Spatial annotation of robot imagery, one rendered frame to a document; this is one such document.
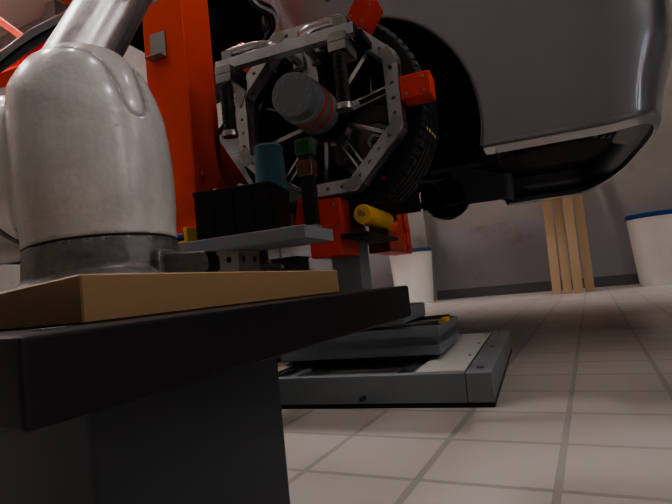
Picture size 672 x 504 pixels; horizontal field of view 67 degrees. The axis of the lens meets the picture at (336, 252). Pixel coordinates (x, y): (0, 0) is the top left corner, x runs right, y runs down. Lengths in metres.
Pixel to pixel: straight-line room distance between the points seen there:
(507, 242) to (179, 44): 5.47
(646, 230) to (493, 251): 1.79
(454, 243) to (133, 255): 6.44
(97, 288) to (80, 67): 0.30
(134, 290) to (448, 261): 6.58
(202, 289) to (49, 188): 0.21
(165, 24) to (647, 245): 5.02
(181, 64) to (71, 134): 1.26
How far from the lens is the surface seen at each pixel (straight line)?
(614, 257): 6.68
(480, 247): 6.79
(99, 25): 0.93
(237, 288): 0.44
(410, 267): 6.21
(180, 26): 1.85
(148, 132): 0.58
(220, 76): 1.53
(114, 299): 0.35
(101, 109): 0.56
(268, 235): 1.15
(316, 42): 1.45
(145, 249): 0.53
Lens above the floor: 0.31
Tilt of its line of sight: 4 degrees up
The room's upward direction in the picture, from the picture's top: 6 degrees counter-clockwise
